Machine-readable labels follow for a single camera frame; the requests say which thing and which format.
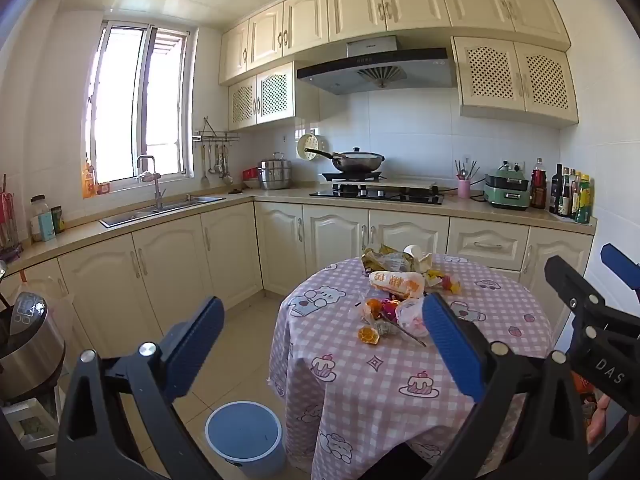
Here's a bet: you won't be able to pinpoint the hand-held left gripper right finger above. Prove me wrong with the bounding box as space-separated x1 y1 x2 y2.
421 291 588 480

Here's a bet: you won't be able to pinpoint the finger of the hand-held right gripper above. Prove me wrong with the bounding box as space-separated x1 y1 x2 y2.
601 243 640 306
544 255 608 331

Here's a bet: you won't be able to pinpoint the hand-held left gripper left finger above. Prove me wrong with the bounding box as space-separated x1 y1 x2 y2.
56 296 226 480

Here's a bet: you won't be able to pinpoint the white plastic bag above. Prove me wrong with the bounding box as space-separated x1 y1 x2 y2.
395 297 431 337

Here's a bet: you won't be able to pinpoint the dark stem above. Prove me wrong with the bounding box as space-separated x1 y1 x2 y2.
377 312 427 347

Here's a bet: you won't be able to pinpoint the colourful candy wrapper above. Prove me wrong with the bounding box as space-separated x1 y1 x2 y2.
425 269 461 293

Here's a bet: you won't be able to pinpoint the orange and white bag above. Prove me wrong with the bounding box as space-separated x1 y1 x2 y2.
368 270 426 297

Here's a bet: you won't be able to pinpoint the blue trash bin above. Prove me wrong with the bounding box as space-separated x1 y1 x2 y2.
205 401 287 478

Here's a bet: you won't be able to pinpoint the person's right hand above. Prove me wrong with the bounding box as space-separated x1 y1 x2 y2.
586 394 618 447

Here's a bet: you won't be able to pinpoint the orange plastic bag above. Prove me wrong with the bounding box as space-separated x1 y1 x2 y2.
575 375 598 406

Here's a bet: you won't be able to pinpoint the green bottle yellow cap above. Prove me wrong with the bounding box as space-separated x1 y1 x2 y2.
575 175 593 224

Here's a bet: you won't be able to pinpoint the cream base cabinets with countertop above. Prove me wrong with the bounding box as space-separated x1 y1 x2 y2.
0 187 598 361

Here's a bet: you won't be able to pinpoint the dark sauce bottle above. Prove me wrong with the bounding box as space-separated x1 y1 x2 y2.
560 167 573 217

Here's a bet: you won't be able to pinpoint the dark wine bottle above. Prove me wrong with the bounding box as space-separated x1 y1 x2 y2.
549 163 564 215

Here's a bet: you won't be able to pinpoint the red label bottle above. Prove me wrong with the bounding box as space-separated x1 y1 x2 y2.
530 157 548 209

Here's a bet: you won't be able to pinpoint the green electric cooker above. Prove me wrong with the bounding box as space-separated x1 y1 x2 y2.
483 167 531 211

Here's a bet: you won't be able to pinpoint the pink checked tablecloth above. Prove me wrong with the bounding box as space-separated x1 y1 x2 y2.
267 252 556 480

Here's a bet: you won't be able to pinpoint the stainless steel sink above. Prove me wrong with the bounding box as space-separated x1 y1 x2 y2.
99 195 227 228

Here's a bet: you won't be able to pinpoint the translucent hanging plastic bag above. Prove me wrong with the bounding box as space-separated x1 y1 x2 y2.
12 280 76 341

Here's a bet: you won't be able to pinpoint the steel kitchen faucet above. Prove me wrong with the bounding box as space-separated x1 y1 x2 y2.
136 155 166 211

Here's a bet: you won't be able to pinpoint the black gas stove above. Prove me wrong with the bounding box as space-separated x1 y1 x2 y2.
309 172 445 206

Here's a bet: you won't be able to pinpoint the silver rice cooker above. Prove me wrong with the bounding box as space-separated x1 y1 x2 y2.
0 290 66 403

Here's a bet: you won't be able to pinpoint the stainless steel steamer pot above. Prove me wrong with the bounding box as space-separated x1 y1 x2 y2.
257 152 293 191

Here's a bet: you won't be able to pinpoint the white rolling rack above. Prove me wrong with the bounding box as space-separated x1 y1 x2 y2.
0 395 63 466

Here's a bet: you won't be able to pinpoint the glass jar white lid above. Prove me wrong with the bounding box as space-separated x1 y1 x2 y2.
30 195 51 243

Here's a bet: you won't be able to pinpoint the steel wok with lid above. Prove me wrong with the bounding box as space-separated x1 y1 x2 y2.
305 147 386 173

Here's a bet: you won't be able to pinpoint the cream lattice door cabinet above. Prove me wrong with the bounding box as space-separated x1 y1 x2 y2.
228 61 321 131
451 36 580 127

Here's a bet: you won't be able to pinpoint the cream perforated strainer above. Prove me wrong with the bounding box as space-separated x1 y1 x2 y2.
296 133 333 162

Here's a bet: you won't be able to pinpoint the sliding glass window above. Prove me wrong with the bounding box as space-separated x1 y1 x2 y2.
82 20 196 193

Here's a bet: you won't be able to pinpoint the black range hood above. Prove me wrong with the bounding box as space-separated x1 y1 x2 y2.
296 36 458 96

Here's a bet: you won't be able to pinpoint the metal utensil rail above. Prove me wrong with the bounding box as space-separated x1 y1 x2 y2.
192 117 241 143

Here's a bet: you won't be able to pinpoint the red wire chopstick rack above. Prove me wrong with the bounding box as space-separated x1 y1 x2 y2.
0 175 23 261

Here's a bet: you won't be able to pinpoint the cream wall cabinet row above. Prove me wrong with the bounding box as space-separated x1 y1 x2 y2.
218 0 572 86

